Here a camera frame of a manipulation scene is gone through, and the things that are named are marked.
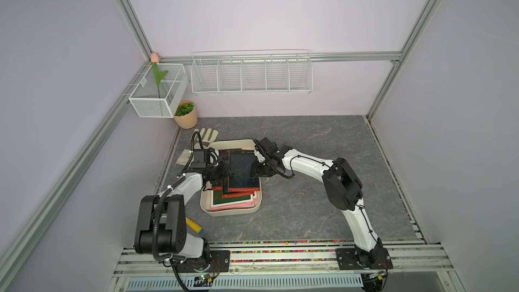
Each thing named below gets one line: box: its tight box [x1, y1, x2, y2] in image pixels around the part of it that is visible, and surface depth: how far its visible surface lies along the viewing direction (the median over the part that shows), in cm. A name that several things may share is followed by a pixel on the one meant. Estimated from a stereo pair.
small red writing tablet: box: [227, 150, 261, 193], surface depth 95 cm
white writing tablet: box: [210, 189, 255, 208], surface depth 89 cm
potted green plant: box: [173, 100, 199, 130], surface depth 111 cm
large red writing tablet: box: [227, 149, 261, 192], surface depth 95 cm
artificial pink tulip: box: [150, 52, 169, 99], surface depth 92 cm
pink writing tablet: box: [210, 190, 259, 211], surface depth 88 cm
